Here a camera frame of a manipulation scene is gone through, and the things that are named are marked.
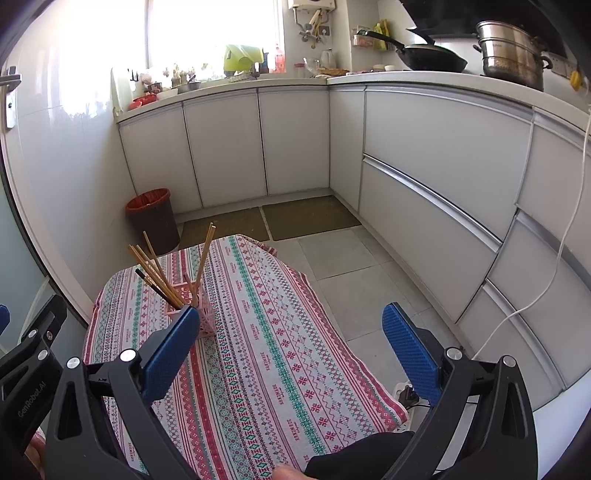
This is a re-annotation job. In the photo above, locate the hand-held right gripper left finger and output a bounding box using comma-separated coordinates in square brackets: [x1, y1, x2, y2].
[45, 305, 201, 480]

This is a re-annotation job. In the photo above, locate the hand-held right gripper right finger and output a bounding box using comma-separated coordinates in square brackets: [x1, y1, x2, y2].
[381, 302, 539, 480]

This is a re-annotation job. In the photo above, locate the pink perforated chopstick holder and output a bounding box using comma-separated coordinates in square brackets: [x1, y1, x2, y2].
[166, 274, 217, 340]

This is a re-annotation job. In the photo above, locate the bundle of bamboo chopsticks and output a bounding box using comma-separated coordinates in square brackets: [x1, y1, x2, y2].
[128, 223, 217, 310]

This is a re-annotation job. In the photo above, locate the person's left hand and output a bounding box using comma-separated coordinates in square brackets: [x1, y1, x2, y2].
[23, 436, 47, 478]

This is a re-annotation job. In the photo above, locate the white power strip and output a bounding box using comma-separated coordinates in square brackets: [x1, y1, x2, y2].
[392, 381, 416, 432]

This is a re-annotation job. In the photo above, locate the patterned woven tablecloth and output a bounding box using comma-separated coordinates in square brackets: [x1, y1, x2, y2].
[82, 234, 409, 480]

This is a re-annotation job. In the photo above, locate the person's dark trouser leg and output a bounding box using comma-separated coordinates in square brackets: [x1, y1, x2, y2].
[305, 431, 416, 480]

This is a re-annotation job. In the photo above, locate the red-rimmed trash bin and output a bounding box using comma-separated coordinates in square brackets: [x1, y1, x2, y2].
[126, 188, 181, 256]

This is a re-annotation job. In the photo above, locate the small brown floor mat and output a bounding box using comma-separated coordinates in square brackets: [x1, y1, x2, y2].
[178, 208, 271, 250]

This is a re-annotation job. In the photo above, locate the large brown floor mat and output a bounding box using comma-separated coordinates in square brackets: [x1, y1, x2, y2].
[262, 195, 362, 241]

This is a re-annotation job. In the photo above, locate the white cutting board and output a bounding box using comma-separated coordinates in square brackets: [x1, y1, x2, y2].
[111, 67, 132, 112]

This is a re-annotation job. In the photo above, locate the black wok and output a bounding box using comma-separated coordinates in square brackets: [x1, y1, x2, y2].
[358, 28, 468, 73]

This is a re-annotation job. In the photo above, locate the yellow-green kettle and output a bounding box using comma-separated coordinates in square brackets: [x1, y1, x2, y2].
[223, 44, 265, 75]

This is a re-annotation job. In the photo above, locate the stainless steel steamer pot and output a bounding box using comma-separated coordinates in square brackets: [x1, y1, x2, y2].
[473, 20, 554, 90]

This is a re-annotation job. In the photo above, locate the yellow dish soap bottle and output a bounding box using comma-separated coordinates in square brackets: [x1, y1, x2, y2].
[373, 19, 392, 51]

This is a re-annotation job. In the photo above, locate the bright kitchen window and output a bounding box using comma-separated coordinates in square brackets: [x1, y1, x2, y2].
[147, 0, 282, 77]

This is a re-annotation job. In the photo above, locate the black range hood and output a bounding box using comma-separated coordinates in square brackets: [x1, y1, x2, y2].
[399, 0, 568, 51]

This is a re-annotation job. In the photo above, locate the white water heater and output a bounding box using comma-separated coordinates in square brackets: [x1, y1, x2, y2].
[287, 0, 338, 12]

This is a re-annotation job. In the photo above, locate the white power cable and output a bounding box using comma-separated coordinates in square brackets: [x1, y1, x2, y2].
[473, 111, 591, 361]

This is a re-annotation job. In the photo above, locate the metal door handle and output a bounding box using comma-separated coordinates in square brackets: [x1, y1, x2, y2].
[0, 66, 23, 130]

